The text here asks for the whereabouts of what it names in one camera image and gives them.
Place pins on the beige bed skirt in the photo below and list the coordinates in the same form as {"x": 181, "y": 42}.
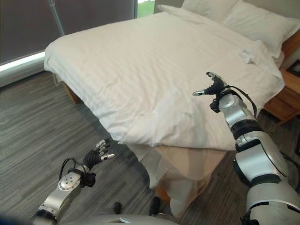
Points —
{"x": 178, "y": 173}

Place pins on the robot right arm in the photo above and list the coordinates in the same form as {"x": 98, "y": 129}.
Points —
{"x": 257, "y": 161}

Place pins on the dark roller blind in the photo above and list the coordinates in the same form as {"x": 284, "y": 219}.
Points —
{"x": 30, "y": 25}

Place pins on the window pane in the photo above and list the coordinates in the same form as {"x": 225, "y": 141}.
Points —
{"x": 145, "y": 7}

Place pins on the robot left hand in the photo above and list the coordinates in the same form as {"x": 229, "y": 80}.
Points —
{"x": 93, "y": 156}

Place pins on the large white pillow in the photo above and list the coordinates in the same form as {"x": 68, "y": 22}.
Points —
{"x": 260, "y": 25}

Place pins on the robot dark foot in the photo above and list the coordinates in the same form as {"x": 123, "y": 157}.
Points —
{"x": 154, "y": 206}
{"x": 116, "y": 207}

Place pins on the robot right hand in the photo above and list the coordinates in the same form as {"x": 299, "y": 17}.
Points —
{"x": 214, "y": 85}

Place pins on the robot silver torso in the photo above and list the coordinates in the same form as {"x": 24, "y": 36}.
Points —
{"x": 122, "y": 219}

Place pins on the white duvet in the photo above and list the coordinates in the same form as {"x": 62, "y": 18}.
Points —
{"x": 154, "y": 77}

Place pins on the wooden nightstand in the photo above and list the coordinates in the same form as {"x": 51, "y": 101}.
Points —
{"x": 284, "y": 98}

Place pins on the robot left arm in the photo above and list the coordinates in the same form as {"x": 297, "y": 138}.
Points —
{"x": 65, "y": 187}

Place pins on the black picture frame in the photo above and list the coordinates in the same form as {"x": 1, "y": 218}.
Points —
{"x": 294, "y": 66}

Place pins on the metal pole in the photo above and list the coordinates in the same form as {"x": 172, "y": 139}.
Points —
{"x": 57, "y": 16}

